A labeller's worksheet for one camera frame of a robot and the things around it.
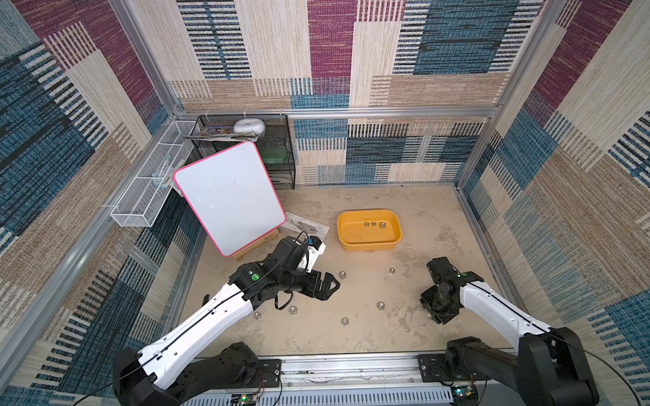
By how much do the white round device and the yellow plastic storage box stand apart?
44 centimetres

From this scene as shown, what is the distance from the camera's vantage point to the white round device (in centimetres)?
91

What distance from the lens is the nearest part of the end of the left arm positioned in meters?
0.63

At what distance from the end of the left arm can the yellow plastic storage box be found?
1.12ft

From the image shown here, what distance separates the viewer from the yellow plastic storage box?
1.01 m
